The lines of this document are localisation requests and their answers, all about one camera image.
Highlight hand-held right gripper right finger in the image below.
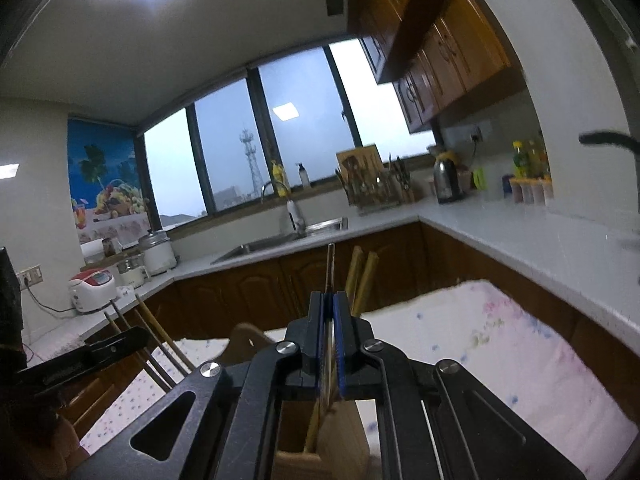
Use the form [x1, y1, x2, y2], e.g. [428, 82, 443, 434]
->
[332, 290, 588, 480]

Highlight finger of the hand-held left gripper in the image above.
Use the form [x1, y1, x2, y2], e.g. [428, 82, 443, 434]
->
[82, 327, 151, 361]

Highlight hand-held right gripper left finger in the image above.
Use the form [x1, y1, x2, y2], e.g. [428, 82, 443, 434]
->
[67, 290, 328, 480]

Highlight wooden utensil holder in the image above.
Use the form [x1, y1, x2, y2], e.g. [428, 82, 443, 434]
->
[217, 322, 373, 480]

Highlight person's left forearm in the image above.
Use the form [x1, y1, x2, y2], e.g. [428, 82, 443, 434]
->
[0, 400, 91, 480]

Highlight dish rack with utensils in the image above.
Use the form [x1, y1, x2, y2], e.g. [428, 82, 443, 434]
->
[335, 160, 401, 209]

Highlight red and white rice cooker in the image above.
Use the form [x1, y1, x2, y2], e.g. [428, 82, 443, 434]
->
[68, 269, 117, 314]

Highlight small white cooker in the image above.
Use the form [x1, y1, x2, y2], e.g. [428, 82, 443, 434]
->
[116, 255, 150, 289]

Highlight wooden base cabinets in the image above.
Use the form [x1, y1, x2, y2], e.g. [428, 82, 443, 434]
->
[60, 222, 640, 441]

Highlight steel kitchen sink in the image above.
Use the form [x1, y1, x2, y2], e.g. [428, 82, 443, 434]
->
[210, 217, 349, 266]

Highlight floral white tablecloth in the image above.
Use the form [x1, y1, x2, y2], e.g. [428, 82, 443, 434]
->
[80, 280, 640, 480]

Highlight chrome faucet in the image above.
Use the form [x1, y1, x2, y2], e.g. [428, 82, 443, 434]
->
[261, 180, 292, 207]

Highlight wooden knife block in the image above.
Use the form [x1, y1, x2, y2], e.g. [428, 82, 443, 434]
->
[390, 157, 417, 204]

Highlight wooden cutting board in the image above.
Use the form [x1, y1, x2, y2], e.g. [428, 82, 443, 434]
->
[336, 144, 381, 182]

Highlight white kitchen countertop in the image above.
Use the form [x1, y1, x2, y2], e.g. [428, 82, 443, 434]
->
[22, 199, 640, 356]

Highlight steel electric kettle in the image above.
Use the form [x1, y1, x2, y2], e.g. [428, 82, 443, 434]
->
[431, 152, 464, 205]

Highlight kitchen window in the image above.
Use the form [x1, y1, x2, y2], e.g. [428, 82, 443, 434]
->
[135, 40, 441, 233]

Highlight seasoning jar rack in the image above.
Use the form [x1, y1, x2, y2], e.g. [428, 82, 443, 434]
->
[509, 176, 554, 206]

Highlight yellow-capped oil bottle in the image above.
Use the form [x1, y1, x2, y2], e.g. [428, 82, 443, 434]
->
[511, 140, 531, 180]

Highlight clear condiment bottle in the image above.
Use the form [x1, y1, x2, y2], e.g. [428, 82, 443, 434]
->
[530, 137, 551, 179]

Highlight fruit wall poster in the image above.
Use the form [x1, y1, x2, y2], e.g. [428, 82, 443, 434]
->
[67, 119, 151, 233]

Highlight wooden wall cabinets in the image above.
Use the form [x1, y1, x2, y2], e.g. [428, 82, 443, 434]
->
[347, 0, 527, 134]

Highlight black cable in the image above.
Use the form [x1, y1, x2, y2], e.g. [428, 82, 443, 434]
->
[578, 131, 640, 155]

